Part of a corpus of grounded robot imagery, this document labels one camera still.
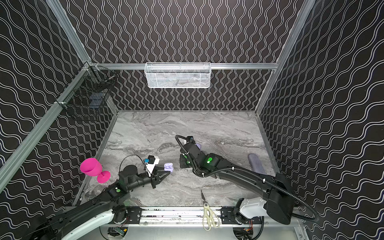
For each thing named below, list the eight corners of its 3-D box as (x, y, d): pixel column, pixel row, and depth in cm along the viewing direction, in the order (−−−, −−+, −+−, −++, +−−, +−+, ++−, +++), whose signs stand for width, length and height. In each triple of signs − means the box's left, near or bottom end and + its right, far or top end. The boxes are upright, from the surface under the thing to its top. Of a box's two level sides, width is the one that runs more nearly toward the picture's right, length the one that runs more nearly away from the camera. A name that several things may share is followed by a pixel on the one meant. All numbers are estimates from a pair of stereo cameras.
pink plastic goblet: (94, 184, 87) (76, 172, 74) (99, 171, 92) (83, 158, 79) (108, 184, 87) (93, 172, 74) (113, 171, 92) (99, 158, 79)
